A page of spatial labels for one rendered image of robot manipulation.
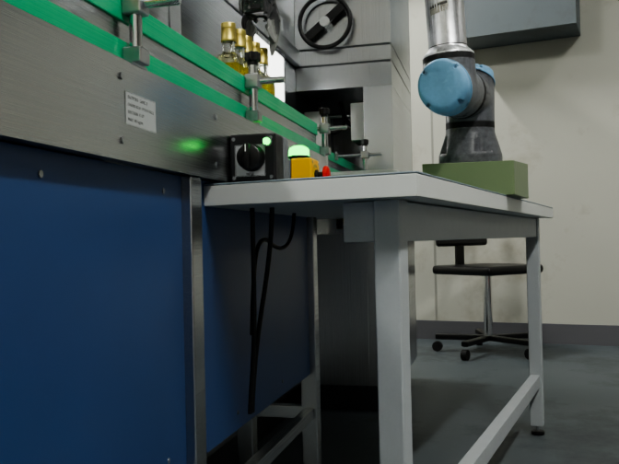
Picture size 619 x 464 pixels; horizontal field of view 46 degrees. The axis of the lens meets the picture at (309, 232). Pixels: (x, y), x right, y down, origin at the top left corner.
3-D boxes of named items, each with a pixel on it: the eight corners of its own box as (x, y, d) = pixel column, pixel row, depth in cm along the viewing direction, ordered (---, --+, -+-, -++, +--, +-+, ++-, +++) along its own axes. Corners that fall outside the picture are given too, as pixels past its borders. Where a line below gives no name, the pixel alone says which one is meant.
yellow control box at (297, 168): (287, 197, 154) (287, 162, 154) (321, 195, 152) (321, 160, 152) (278, 195, 147) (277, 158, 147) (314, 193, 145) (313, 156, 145)
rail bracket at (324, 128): (287, 156, 196) (286, 111, 196) (348, 154, 192) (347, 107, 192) (285, 156, 193) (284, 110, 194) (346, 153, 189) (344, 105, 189)
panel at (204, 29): (279, 150, 257) (276, 55, 257) (286, 150, 256) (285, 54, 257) (170, 106, 170) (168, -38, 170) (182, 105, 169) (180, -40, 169)
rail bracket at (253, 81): (251, 125, 136) (249, 55, 136) (287, 123, 134) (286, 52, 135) (243, 122, 132) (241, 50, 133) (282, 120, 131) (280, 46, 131)
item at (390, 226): (545, 433, 240) (540, 218, 241) (411, 698, 103) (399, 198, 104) (517, 430, 244) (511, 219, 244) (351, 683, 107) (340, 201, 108)
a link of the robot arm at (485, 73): (501, 123, 177) (500, 67, 176) (485, 118, 165) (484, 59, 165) (454, 127, 183) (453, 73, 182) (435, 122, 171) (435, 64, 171)
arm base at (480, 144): (511, 164, 177) (510, 122, 177) (489, 161, 164) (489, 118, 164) (453, 167, 185) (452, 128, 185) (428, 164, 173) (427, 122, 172)
